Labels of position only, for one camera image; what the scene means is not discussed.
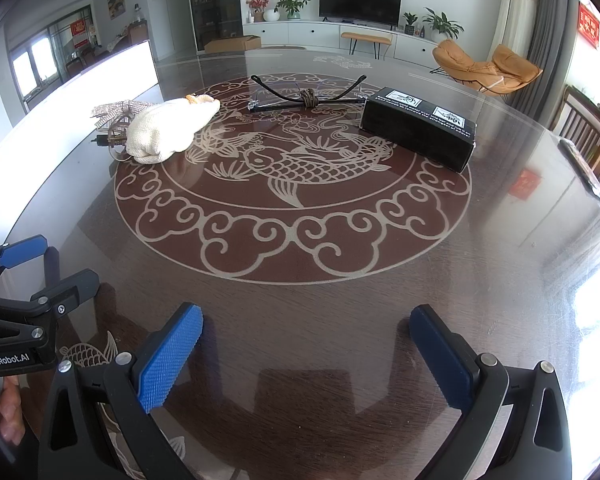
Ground orange lounge chair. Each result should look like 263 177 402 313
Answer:
432 39 543 97

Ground white curtain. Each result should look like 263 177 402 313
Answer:
487 0 538 61

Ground wooden chair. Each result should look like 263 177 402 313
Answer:
550 85 600 171

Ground black television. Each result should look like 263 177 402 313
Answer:
319 0 402 26

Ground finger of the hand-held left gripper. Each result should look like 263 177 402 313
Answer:
27 269 102 318
0 234 48 296

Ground dark display cabinet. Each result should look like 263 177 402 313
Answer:
186 0 244 51

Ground large leafy potted plant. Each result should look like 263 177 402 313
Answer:
422 7 465 41

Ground cream knit pouch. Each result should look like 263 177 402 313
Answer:
125 95 222 165

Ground grey curtain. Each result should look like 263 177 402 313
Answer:
527 0 581 131

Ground white panel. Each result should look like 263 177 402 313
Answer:
0 40 160 186

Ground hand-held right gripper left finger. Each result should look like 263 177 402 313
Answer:
37 301 204 480

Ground red flower plant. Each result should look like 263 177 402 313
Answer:
245 0 273 22

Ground dark patterned glass desktop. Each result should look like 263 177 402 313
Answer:
0 47 600 480

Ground clear glasses with black arms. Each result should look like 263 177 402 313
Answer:
247 74 368 113

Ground cardboard box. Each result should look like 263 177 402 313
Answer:
204 35 262 53

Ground black box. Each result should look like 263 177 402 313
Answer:
360 86 479 174

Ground bushy green potted plant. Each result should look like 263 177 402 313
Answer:
275 0 311 20

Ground white television cabinet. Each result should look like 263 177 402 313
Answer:
243 20 453 61

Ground orange bench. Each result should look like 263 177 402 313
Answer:
341 31 392 60

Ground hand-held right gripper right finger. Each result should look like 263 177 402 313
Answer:
409 304 573 480

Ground person's left hand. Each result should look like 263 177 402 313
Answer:
0 377 25 442

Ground red wall decoration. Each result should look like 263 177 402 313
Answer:
578 2 600 50

